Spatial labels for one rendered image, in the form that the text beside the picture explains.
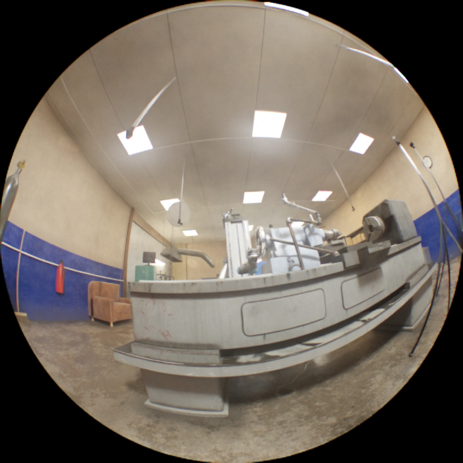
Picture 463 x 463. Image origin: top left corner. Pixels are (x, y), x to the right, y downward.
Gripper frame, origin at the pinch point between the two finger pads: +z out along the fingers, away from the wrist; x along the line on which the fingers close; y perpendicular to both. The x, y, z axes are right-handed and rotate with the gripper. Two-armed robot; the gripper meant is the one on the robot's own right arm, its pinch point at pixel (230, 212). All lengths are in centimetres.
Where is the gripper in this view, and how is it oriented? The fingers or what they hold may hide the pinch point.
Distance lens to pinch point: 230.9
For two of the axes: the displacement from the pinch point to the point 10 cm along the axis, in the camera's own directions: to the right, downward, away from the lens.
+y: 8.5, 5.2, 0.6
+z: 2.7, -3.3, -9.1
